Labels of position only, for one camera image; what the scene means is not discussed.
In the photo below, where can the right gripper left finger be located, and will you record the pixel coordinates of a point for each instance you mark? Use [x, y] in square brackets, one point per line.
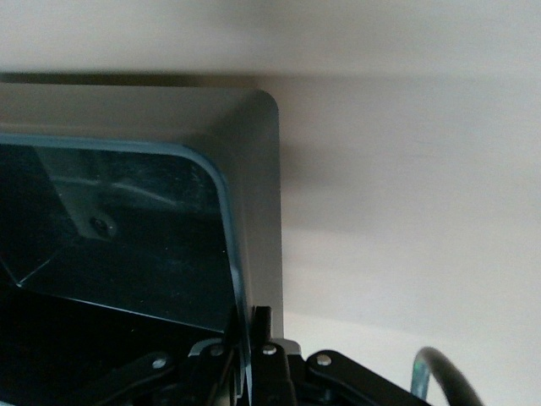
[160, 368]

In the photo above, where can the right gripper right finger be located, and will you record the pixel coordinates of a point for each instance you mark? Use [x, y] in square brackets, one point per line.
[274, 372]

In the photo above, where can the black plastic box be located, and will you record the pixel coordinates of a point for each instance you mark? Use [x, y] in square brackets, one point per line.
[127, 237]

